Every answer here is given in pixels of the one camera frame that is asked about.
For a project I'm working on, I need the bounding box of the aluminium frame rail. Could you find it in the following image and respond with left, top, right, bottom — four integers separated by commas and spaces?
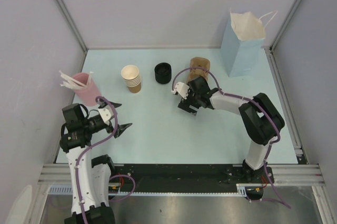
38, 164, 71, 185

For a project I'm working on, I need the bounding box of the purple cable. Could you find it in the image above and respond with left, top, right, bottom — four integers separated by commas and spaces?
172, 67, 293, 210
51, 96, 136, 224

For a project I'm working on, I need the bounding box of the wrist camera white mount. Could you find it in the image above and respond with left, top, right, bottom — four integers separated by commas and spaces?
171, 82, 190, 100
98, 105, 114, 125

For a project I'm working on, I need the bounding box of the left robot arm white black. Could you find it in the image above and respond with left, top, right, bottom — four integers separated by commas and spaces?
60, 96, 131, 223

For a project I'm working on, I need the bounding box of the light blue paper bag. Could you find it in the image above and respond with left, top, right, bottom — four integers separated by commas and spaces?
220, 11, 277, 77

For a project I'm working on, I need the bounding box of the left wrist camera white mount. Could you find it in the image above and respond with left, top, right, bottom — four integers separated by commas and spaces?
98, 105, 114, 125

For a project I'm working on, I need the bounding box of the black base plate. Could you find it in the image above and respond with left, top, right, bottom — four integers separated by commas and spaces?
114, 164, 274, 194

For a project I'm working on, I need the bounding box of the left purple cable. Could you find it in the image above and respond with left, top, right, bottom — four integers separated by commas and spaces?
51, 96, 136, 224

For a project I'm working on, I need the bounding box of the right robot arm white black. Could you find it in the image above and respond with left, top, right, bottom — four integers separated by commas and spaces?
172, 76, 285, 182

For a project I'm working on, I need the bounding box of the brown cup carrier stack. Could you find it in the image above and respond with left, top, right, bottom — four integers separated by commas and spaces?
186, 57, 210, 83

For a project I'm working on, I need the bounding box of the stack of brown paper cups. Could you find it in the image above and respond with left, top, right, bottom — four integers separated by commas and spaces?
121, 65, 142, 93

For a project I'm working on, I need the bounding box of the grey slotted cable duct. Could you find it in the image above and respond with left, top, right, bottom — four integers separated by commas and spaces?
49, 184, 261, 196

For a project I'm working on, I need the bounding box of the pink cup holder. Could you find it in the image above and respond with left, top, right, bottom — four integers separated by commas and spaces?
72, 73, 102, 107

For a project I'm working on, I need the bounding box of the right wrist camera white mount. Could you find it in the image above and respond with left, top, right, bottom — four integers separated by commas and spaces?
171, 82, 190, 100

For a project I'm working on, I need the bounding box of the stack of black lids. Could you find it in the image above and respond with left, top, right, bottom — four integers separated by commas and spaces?
154, 63, 172, 84

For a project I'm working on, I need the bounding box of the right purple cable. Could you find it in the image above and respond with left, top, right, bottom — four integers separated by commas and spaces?
172, 67, 293, 210

